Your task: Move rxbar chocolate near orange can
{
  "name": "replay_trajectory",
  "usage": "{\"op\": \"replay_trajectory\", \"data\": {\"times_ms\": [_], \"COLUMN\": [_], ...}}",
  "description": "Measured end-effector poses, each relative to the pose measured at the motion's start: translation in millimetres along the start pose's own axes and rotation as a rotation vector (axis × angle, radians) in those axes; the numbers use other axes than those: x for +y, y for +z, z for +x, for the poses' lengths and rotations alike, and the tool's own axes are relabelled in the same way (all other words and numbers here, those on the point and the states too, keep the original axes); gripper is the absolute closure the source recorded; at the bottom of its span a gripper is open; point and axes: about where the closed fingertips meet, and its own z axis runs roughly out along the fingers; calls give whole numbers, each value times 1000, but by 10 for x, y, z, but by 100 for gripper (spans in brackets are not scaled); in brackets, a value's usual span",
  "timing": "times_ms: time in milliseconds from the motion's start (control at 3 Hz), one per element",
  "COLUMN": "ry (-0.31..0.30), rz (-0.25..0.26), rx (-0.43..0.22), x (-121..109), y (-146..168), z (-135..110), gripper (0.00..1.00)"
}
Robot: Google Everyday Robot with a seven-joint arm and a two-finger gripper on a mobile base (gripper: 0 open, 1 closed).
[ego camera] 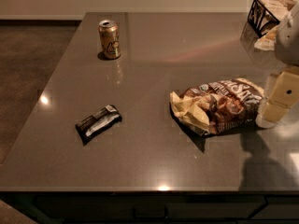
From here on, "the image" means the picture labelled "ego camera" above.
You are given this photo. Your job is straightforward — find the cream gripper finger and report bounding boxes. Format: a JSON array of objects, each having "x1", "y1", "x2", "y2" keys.
[{"x1": 255, "y1": 66, "x2": 299, "y2": 129}]

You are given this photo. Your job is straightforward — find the orange soda can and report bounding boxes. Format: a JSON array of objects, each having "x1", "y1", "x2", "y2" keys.
[{"x1": 98, "y1": 20, "x2": 121, "y2": 59}]

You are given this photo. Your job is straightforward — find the black rxbar chocolate wrapper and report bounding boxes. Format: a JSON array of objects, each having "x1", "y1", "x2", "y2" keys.
[{"x1": 75, "y1": 105, "x2": 122, "y2": 145}]

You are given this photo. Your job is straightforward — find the black wire napkin holder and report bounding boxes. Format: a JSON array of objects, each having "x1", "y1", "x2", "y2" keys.
[{"x1": 248, "y1": 0, "x2": 296, "y2": 51}]

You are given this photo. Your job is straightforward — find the brown chip bag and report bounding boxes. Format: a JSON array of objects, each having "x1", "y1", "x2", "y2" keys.
[{"x1": 170, "y1": 78, "x2": 263, "y2": 136}]

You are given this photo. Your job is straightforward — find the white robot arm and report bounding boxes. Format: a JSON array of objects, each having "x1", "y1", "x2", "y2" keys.
[{"x1": 255, "y1": 3, "x2": 299, "y2": 128}]

